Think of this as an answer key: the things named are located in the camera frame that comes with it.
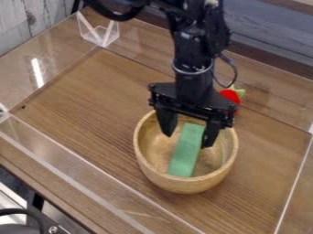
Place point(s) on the green rectangular block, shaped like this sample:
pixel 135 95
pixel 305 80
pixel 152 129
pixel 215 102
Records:
pixel 184 156

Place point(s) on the clear acrylic corner bracket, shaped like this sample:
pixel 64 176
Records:
pixel 102 36

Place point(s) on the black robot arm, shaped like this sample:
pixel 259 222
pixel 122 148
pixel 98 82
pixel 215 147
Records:
pixel 201 37

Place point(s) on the red toy strawberry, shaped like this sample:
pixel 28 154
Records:
pixel 233 94

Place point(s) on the clear acrylic front wall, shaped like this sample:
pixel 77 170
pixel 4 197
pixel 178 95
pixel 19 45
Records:
pixel 95 198

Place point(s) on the black clamp under table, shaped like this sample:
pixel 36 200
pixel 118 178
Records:
pixel 20 219

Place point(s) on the brown wooden bowl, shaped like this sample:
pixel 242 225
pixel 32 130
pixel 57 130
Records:
pixel 154 148

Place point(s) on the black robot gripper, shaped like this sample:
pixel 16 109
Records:
pixel 190 96

